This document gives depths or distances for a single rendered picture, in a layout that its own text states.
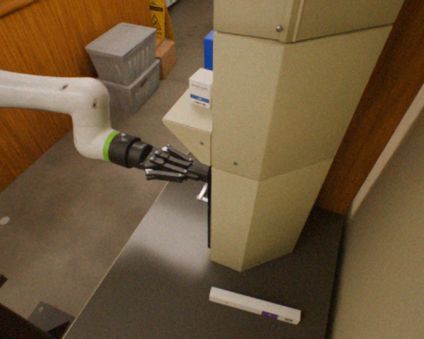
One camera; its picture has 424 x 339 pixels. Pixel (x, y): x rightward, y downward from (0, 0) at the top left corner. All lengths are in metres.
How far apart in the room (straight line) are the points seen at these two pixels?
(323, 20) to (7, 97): 0.76
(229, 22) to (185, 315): 0.81
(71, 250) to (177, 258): 1.36
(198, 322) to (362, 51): 0.82
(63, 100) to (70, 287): 1.55
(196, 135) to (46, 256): 1.90
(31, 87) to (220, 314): 0.83
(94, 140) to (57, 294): 1.49
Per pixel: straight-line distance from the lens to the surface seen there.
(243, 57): 0.49
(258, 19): 0.47
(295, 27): 0.47
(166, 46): 3.78
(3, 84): 0.95
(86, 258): 2.27
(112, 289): 1.08
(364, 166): 1.08
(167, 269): 1.07
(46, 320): 2.18
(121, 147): 0.84
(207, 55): 0.77
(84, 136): 0.89
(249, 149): 0.60
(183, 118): 0.65
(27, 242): 2.52
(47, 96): 0.89
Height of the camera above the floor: 1.91
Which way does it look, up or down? 49 degrees down
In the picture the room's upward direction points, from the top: straight up
